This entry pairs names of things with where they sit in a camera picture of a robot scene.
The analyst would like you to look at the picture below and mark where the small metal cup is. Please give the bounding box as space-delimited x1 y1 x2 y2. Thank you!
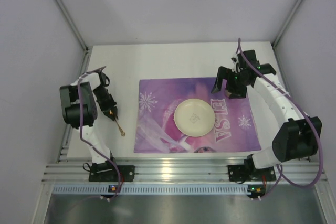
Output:
225 90 230 98

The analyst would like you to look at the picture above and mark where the gold spoon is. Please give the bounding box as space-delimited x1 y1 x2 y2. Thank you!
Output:
110 111 125 137

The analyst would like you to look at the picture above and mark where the cream round plate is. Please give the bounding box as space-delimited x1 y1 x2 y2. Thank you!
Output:
174 99 215 137

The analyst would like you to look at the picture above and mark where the purple Elsa placemat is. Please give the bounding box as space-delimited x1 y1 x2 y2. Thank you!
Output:
134 77 261 154

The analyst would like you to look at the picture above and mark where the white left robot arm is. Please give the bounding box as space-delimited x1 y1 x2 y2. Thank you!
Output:
59 67 118 165

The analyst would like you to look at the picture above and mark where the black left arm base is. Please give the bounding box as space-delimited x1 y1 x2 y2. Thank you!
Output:
88 162 135 182

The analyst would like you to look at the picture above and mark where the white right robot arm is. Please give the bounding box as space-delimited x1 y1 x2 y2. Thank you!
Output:
212 50 322 170

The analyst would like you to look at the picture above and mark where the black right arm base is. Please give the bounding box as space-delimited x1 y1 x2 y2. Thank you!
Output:
227 165 276 184

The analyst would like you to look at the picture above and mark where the aluminium mounting rail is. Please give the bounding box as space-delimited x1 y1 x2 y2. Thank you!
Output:
42 157 319 184

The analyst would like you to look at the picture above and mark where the white slotted cable duct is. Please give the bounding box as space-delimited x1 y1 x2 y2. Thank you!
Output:
52 184 264 196

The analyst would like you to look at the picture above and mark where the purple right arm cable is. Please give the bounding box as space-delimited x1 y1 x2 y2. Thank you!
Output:
230 37 323 197

